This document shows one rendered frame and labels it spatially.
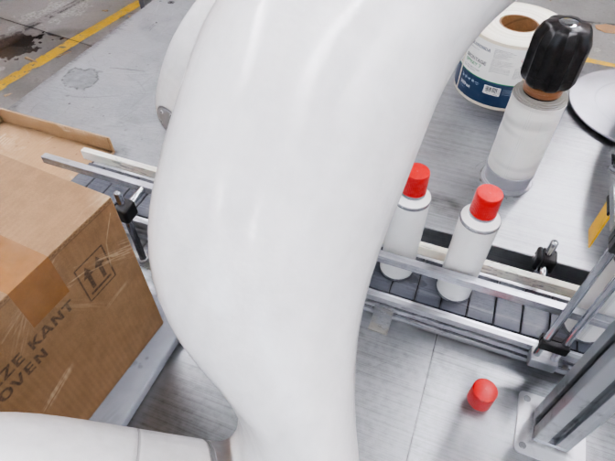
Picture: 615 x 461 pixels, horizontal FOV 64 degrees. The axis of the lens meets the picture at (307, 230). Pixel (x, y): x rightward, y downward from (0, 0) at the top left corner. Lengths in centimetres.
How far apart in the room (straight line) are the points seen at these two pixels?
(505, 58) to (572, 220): 35
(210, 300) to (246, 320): 1
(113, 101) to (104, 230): 72
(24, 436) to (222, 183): 14
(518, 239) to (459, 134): 28
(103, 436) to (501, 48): 99
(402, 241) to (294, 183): 55
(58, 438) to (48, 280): 33
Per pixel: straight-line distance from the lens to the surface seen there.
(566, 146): 112
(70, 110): 130
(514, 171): 92
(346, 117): 17
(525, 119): 86
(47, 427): 26
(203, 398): 74
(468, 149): 104
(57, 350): 63
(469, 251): 68
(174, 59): 53
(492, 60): 111
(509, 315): 79
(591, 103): 125
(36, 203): 61
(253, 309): 17
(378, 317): 79
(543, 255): 83
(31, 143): 123
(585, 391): 64
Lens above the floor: 150
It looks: 49 degrees down
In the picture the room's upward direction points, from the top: straight up
